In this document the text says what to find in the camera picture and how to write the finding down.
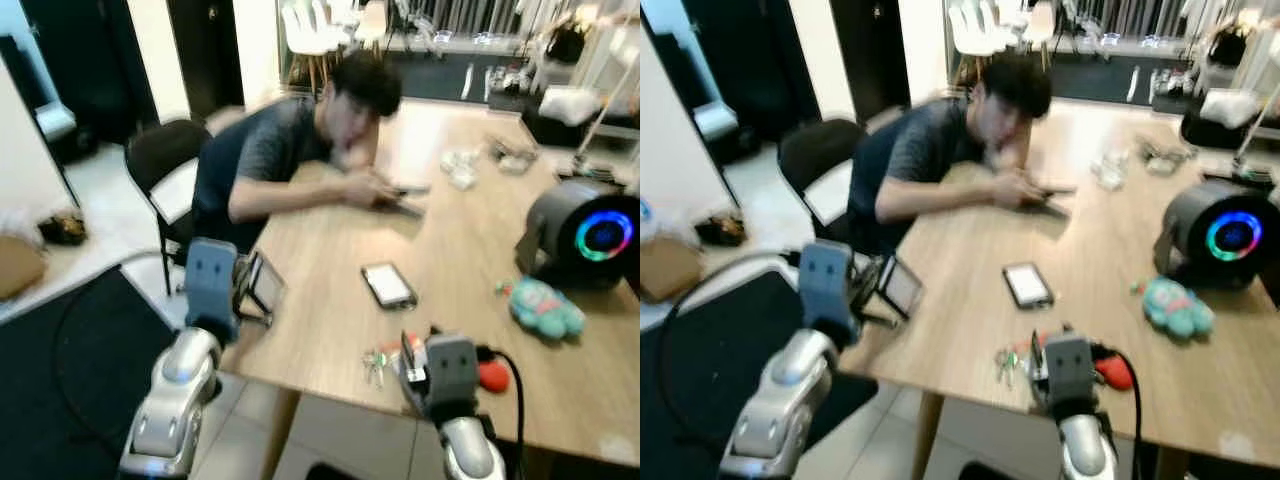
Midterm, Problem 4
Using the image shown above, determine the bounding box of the black framed card holder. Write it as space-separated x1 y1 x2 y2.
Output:
240 250 287 327
878 254 927 324

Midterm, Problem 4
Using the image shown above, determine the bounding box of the bunch of keys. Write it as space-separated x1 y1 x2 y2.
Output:
361 344 402 390
994 344 1037 387

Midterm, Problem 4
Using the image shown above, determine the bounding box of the smartphone with white screen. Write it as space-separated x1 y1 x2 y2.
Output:
1002 261 1057 312
361 261 419 312

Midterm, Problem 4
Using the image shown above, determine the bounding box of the small red object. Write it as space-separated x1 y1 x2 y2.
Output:
1096 354 1135 392
476 359 512 394

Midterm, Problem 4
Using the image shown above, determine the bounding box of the wooden table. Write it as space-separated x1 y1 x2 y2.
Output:
838 98 1280 471
218 98 641 471

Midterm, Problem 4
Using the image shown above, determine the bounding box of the seated person dark shirt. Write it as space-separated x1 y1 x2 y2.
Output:
189 50 433 253
846 50 1079 255

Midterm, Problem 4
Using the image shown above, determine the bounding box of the teal plush toy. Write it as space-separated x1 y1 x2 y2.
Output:
1132 276 1217 342
496 276 587 342

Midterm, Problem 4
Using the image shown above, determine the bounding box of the black chair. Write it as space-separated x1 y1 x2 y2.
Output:
777 117 870 273
124 117 217 297

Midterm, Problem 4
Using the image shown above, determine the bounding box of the small black bag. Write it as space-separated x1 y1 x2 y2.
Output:
38 212 90 247
694 214 747 249

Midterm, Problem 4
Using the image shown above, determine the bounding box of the black floor mat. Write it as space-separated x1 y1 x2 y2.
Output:
0 264 187 480
640 268 881 480

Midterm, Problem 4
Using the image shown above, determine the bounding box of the clear plastic wrapper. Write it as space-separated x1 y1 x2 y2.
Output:
1089 149 1133 192
439 149 483 192

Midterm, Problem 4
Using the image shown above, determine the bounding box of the brown cardboard box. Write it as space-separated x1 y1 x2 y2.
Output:
0 234 49 302
640 235 707 304

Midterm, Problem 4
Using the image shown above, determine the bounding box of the white plastic bag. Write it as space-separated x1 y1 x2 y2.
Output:
0 205 47 241
640 200 701 243

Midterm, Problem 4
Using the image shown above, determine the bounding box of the small clutter of items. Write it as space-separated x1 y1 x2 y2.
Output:
484 134 542 177
1134 134 1193 177

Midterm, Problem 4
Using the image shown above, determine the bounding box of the white dining chair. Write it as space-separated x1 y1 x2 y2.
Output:
279 0 347 93
947 0 1013 88

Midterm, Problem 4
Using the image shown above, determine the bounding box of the white pillow-like bag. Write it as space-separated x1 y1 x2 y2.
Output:
539 84 603 127
1199 87 1263 130

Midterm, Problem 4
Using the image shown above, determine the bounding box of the thin metal pole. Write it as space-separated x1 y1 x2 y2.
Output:
569 48 641 183
1234 70 1280 181

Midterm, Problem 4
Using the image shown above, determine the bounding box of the black hanging bag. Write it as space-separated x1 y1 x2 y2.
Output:
1204 24 1252 70
544 19 592 67

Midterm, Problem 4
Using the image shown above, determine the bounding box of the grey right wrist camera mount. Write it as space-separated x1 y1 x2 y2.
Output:
424 332 480 422
1044 332 1099 417

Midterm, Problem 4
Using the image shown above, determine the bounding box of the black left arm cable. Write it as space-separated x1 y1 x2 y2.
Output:
50 249 193 456
658 249 803 456

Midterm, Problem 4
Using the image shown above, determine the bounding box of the black round device glowing ring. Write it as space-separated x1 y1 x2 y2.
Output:
514 177 641 292
1154 179 1280 292

